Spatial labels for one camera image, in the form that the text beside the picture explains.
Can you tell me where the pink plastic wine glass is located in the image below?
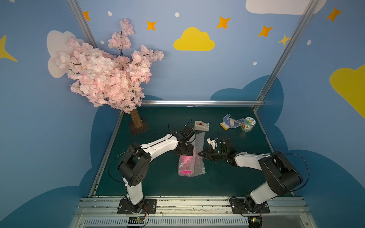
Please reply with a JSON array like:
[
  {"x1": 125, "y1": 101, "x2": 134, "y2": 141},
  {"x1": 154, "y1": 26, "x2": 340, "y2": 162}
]
[{"x1": 179, "y1": 156, "x2": 195, "y2": 175}]

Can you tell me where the clear bubble wrap sheet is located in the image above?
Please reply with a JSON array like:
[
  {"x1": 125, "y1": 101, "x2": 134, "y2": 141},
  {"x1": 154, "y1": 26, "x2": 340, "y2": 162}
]
[{"x1": 178, "y1": 132, "x2": 206, "y2": 177}]

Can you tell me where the beige tape dispenser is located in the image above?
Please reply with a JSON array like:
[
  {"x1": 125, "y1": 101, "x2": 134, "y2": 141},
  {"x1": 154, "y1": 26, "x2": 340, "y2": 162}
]
[{"x1": 194, "y1": 121, "x2": 210, "y2": 131}]

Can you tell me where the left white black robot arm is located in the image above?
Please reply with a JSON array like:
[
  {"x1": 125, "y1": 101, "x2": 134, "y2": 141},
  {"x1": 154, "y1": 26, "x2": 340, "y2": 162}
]
[{"x1": 107, "y1": 132, "x2": 196, "y2": 214}]

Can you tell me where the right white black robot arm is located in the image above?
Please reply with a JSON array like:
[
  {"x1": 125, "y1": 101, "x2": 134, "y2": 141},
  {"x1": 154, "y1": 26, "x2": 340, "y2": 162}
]
[{"x1": 198, "y1": 146, "x2": 310, "y2": 213}]

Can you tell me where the black square tree base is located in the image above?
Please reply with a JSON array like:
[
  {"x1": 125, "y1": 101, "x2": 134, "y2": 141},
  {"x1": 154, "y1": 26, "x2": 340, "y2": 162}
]
[{"x1": 127, "y1": 117, "x2": 151, "y2": 136}]

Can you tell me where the right controller circuit board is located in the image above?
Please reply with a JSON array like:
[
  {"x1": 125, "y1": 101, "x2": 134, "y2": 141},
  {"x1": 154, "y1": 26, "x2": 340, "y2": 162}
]
[{"x1": 248, "y1": 217, "x2": 262, "y2": 228}]

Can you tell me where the controller circuit board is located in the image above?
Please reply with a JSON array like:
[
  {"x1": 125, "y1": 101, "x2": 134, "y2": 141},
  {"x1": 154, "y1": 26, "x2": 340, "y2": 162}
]
[
  {"x1": 248, "y1": 217, "x2": 262, "y2": 228},
  {"x1": 127, "y1": 217, "x2": 146, "y2": 227}
]

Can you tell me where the left controller circuit board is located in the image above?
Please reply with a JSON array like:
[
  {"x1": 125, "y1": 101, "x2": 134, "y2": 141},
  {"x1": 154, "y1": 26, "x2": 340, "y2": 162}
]
[{"x1": 127, "y1": 217, "x2": 146, "y2": 227}]

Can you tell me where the pink cherry blossom tree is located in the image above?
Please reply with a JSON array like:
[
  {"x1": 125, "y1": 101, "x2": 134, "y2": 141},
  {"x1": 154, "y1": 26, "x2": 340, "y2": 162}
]
[{"x1": 56, "y1": 19, "x2": 164, "y2": 114}]

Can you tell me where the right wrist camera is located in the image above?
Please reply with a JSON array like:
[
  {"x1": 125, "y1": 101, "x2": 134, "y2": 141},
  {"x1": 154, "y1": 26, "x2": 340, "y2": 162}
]
[{"x1": 207, "y1": 138, "x2": 218, "y2": 150}]

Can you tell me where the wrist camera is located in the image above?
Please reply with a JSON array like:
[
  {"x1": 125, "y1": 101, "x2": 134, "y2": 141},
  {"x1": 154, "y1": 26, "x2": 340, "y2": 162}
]
[
  {"x1": 180, "y1": 125, "x2": 194, "y2": 142},
  {"x1": 207, "y1": 138, "x2": 218, "y2": 150}
]

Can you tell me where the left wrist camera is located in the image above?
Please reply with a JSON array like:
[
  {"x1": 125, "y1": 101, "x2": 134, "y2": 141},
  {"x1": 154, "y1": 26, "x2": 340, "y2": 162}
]
[{"x1": 180, "y1": 125, "x2": 194, "y2": 142}]

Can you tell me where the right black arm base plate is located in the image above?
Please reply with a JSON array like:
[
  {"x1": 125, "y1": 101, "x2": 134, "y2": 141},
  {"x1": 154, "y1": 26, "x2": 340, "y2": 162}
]
[{"x1": 229, "y1": 197, "x2": 270, "y2": 214}]

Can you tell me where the rear aluminium frame bar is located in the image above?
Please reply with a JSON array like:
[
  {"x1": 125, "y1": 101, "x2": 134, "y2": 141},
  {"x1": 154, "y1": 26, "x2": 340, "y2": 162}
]
[{"x1": 142, "y1": 100, "x2": 264, "y2": 107}]

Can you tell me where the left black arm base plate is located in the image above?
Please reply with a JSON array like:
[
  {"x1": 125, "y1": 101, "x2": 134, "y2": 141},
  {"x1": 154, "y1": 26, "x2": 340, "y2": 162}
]
[{"x1": 117, "y1": 198, "x2": 157, "y2": 214}]

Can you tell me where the aluminium front rail frame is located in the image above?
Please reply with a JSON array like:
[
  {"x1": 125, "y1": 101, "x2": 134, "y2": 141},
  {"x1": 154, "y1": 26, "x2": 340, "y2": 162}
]
[{"x1": 70, "y1": 197, "x2": 317, "y2": 228}]

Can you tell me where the left aluminium frame post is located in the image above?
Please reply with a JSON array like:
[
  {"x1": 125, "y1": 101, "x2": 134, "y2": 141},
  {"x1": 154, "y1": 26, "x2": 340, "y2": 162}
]
[{"x1": 67, "y1": 0, "x2": 98, "y2": 48}]

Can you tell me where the aluminium frame post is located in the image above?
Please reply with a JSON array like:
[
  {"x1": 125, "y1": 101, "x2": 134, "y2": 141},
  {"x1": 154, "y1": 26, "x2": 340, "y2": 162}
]
[
  {"x1": 253, "y1": 0, "x2": 319, "y2": 112},
  {"x1": 67, "y1": 0, "x2": 98, "y2": 48}
]

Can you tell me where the right aluminium frame post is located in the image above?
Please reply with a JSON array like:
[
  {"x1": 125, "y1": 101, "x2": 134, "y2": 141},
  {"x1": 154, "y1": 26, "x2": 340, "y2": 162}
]
[{"x1": 253, "y1": 0, "x2": 319, "y2": 112}]

